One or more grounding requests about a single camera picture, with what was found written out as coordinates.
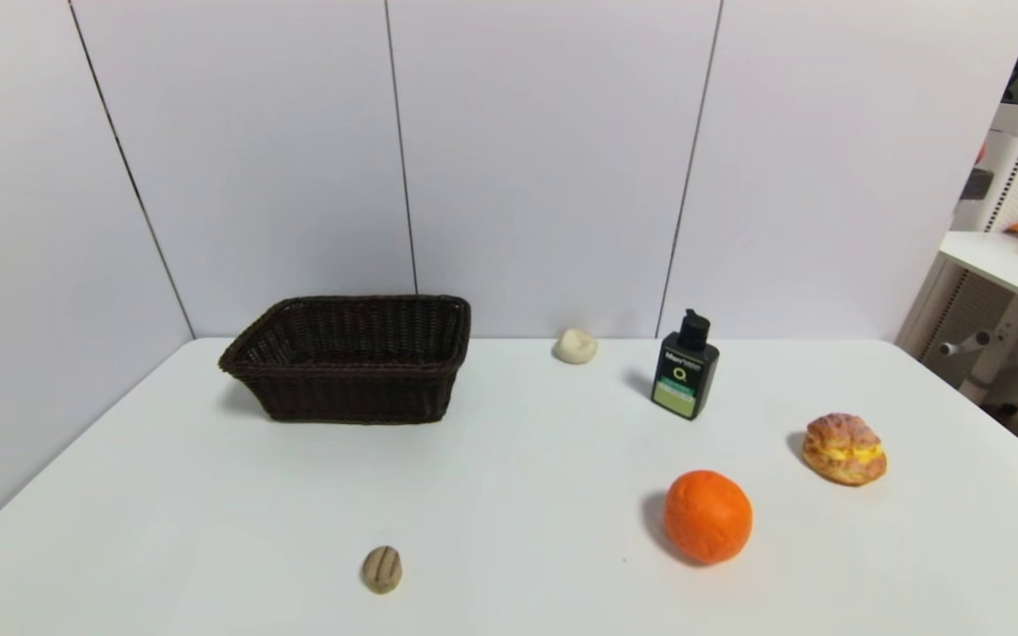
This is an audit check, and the white side table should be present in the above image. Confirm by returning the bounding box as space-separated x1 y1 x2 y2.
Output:
938 231 1018 322

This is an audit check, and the black bottle with green label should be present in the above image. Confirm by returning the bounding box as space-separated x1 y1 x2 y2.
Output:
650 309 721 420

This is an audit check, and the small tan ridged nut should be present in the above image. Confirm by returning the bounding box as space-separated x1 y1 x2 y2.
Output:
361 545 403 594

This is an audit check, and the cream puff pastry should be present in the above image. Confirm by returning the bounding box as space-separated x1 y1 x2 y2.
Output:
801 413 888 487

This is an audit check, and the orange fruit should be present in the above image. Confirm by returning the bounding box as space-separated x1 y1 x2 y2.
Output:
663 470 754 566

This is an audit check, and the small white dough bun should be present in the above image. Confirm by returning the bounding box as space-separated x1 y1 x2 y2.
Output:
552 328 599 365

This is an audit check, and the white table leg with crank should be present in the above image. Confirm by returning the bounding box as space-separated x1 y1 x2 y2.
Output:
939 296 1018 407

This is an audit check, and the dark brown wicker basket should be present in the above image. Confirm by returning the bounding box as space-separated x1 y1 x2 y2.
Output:
218 295 472 426

